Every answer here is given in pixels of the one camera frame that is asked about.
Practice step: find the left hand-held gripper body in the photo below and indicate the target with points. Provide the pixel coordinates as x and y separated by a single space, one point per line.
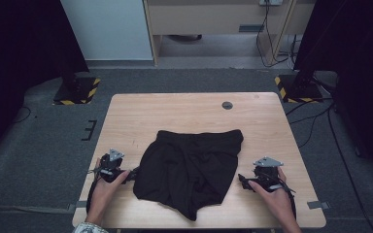
110 165

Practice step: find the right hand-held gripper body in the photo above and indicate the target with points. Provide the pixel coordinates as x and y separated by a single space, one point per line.
267 161

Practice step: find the black pants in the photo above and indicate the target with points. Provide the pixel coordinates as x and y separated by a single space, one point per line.
187 168

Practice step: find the person's left hand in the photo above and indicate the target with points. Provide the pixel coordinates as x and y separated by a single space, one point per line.
103 197

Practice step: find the person's right hand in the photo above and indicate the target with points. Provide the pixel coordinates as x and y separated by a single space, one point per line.
278 204

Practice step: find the grey tape strip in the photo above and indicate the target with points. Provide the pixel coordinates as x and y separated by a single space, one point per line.
318 205
77 206

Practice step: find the patterned light sleeve cuff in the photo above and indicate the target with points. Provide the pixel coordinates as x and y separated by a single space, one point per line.
89 228

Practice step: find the grey round table grommet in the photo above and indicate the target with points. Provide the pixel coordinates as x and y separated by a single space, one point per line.
227 105

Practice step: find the black yellow striped stand base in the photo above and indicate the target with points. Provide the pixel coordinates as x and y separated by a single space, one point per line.
299 92
77 92

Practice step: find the grey desk label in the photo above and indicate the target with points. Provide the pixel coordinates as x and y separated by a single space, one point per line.
251 28

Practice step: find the white cabinet panel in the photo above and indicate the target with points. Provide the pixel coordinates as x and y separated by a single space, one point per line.
107 29

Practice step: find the black curtain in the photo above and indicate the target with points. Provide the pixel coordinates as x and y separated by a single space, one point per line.
356 48
19 48

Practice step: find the light wooden desk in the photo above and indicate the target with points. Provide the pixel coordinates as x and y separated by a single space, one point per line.
207 19

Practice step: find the white power strip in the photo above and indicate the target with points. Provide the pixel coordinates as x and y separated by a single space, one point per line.
271 2

